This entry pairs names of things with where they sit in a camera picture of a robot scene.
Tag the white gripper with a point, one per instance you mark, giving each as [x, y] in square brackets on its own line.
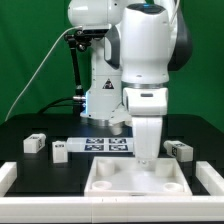
[146, 139]

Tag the white square tabletop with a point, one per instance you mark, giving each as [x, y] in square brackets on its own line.
[124, 176]

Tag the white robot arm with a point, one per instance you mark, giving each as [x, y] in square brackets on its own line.
[135, 45]

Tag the white base with AprilTags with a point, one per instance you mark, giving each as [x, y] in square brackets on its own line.
[99, 144]

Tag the white U-shaped fence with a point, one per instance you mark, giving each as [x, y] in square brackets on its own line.
[170, 208]

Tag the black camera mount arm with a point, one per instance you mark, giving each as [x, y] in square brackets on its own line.
[78, 99]

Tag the black camera on mount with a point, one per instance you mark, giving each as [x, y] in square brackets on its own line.
[95, 32]

